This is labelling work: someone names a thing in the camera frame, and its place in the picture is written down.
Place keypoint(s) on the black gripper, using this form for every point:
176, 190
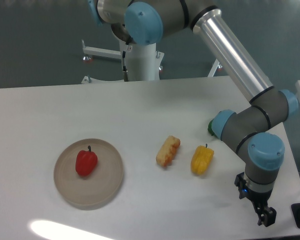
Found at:
266, 215

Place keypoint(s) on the red toy bell pepper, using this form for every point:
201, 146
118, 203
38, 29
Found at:
86, 162

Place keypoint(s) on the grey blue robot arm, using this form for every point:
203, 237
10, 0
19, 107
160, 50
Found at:
140, 24

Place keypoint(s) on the yellow toy bell pepper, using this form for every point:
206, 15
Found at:
201, 159

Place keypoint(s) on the green toy bell pepper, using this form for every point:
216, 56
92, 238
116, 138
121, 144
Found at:
210, 129

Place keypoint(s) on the beige round plate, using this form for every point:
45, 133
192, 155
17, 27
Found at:
97, 189

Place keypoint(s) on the orange toy corn piece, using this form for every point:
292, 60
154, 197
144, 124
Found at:
168, 151

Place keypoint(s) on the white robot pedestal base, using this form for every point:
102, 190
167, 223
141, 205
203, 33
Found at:
181, 55

